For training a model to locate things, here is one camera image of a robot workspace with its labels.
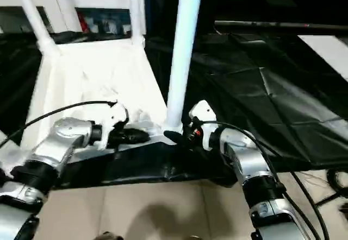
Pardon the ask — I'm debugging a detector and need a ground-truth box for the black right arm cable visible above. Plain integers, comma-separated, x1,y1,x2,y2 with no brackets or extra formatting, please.
193,119,330,240

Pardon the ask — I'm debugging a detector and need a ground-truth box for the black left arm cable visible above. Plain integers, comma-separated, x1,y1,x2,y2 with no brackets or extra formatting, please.
0,100,119,146

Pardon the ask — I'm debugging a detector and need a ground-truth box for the white plastic table top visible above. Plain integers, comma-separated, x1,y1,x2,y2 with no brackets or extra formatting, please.
0,36,187,172

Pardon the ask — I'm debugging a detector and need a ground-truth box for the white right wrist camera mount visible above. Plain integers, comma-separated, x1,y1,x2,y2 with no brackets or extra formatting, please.
188,100,220,151

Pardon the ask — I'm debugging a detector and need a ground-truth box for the black mat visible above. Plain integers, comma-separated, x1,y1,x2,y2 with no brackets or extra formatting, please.
0,30,348,191

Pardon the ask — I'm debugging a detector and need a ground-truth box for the black stand rod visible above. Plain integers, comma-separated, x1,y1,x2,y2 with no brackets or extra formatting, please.
316,191,348,207

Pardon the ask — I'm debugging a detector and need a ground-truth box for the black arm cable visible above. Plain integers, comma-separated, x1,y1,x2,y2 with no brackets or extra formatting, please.
193,119,330,240
0,100,119,146

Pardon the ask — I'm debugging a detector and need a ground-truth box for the dark metal rod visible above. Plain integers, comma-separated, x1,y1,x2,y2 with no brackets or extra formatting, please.
214,20,348,31

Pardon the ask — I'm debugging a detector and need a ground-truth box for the black floor cable bundle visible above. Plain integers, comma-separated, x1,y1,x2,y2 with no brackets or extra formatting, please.
327,168,348,196

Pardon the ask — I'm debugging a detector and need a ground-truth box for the white plastic table leg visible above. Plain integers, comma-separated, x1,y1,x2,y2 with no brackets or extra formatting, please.
12,0,60,58
0,129,22,154
127,0,145,46
164,0,205,134

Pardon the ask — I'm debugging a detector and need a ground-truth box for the white flat panel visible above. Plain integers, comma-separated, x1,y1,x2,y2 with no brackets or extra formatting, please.
297,34,348,83

